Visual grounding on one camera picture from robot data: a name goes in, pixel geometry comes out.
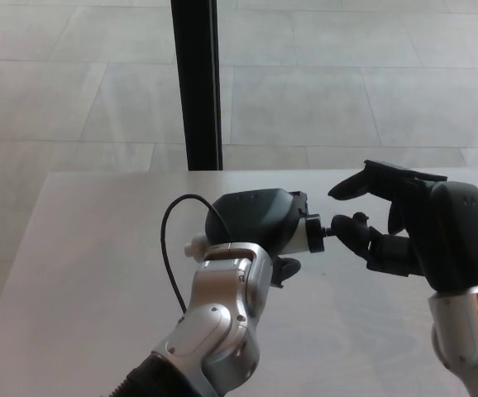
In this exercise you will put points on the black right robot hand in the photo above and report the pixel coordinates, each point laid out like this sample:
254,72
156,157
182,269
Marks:
454,235

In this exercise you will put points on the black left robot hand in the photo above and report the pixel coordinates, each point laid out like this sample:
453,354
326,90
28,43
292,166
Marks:
251,219

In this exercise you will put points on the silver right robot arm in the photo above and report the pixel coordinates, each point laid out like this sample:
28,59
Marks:
466,331

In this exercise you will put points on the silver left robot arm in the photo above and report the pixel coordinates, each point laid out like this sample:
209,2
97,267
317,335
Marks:
218,322

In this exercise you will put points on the black vertical post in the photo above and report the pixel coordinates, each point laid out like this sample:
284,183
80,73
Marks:
195,82

